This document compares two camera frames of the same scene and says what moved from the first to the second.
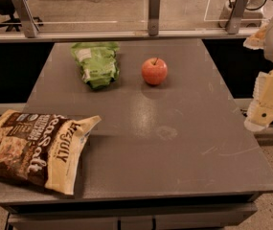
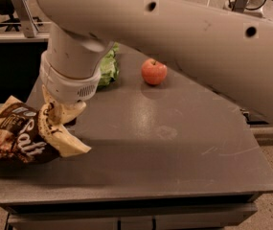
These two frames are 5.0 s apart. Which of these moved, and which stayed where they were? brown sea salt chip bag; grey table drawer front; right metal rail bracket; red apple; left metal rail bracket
Moved: brown sea salt chip bag
Stayed: left metal rail bracket; grey table drawer front; right metal rail bracket; red apple
